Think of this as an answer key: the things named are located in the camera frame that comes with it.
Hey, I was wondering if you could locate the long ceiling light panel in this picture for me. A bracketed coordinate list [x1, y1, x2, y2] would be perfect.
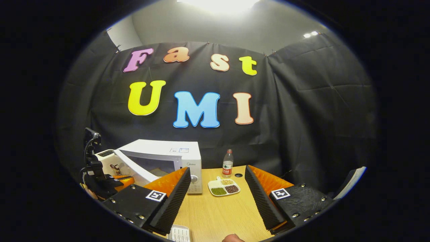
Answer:
[178, 0, 261, 14]

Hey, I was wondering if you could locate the white divided dish of beans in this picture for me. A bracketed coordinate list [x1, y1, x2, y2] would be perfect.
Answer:
[208, 176, 241, 197]

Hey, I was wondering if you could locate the clear water bottle red label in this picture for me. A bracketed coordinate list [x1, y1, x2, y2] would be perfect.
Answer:
[222, 149, 234, 178]

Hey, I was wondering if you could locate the dark board with white edge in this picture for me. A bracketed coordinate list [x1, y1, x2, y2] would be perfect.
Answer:
[334, 166, 367, 200]

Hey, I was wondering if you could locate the white keypad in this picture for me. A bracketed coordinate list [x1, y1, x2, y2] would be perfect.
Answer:
[167, 225, 191, 242]

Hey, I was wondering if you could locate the white toaster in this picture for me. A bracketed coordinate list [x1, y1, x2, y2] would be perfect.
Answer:
[95, 149, 128, 177]

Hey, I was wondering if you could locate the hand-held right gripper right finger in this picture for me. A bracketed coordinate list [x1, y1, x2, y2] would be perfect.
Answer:
[245, 165, 336, 235]

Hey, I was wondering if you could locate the white microwave oven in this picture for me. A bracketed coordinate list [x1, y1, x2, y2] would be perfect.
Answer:
[114, 139, 203, 195]

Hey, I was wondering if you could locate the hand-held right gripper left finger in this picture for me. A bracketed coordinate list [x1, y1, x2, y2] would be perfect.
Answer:
[102, 167, 192, 236]

